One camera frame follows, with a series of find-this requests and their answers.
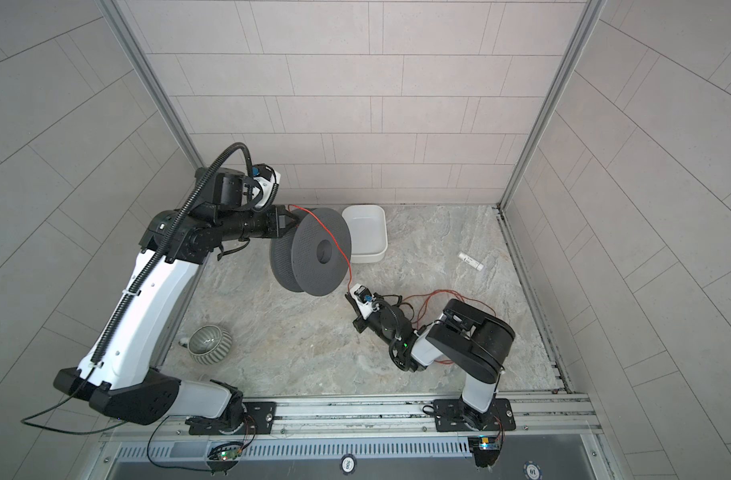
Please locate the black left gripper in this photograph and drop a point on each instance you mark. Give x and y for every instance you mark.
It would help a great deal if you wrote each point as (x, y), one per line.
(276, 226)

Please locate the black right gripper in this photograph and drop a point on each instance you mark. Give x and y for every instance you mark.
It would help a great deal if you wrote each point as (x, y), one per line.
(362, 324)

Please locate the grey perforated cable spool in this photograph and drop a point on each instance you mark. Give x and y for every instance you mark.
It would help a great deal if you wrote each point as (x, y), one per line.
(311, 258)

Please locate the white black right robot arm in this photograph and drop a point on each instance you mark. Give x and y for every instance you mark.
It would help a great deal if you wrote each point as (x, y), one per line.
(475, 341)

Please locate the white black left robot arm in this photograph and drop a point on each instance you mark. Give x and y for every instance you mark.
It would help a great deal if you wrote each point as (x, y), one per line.
(232, 200)

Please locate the white plastic tray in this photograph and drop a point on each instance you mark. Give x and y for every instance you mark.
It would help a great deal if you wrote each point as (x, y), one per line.
(368, 228)

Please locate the white glue stick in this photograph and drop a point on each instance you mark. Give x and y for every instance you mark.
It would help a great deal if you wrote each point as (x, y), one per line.
(471, 261)

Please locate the ribbed grey ceramic cup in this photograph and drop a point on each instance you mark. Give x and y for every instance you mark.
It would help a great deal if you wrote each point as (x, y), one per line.
(209, 345)

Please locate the right green circuit board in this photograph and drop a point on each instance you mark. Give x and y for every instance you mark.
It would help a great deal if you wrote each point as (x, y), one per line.
(485, 450)

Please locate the green circuit board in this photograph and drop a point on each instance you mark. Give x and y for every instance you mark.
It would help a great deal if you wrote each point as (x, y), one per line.
(226, 454)
(485, 450)

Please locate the left green circuit board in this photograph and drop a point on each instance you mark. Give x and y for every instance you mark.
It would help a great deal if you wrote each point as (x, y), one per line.
(226, 454)

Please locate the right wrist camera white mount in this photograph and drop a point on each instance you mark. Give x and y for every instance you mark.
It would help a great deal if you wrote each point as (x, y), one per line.
(362, 300)

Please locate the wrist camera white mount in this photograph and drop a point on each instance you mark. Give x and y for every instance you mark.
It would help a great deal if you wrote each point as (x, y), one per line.
(362, 300)
(265, 186)

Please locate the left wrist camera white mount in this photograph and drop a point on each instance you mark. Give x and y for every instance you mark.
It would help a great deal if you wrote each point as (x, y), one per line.
(265, 186)

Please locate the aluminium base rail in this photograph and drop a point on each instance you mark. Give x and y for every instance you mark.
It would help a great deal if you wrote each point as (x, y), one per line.
(368, 427)

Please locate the aluminium corner wall profile left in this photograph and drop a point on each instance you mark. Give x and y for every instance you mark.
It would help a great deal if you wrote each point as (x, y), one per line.
(165, 131)

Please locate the aluminium corner wall profile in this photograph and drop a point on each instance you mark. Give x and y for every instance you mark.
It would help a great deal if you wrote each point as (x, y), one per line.
(589, 17)
(165, 131)

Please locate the aluminium corner wall profile right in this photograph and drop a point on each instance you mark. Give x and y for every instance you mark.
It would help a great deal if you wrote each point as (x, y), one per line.
(589, 17)

